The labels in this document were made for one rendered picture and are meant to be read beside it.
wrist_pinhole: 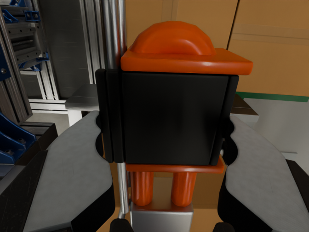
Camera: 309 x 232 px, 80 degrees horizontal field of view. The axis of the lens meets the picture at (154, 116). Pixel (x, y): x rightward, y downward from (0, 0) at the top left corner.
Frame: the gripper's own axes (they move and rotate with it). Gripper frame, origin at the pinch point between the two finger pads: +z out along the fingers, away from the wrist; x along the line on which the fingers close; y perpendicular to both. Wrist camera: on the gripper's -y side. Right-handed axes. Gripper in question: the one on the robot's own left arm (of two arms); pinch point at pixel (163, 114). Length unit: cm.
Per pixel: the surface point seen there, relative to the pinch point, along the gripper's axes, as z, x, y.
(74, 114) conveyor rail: 49, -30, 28
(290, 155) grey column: 108, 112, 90
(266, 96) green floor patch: 109, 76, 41
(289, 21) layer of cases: 55, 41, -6
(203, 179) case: 22.5, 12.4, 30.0
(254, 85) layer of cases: 55, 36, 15
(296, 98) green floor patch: 110, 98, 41
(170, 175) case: 23.5, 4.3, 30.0
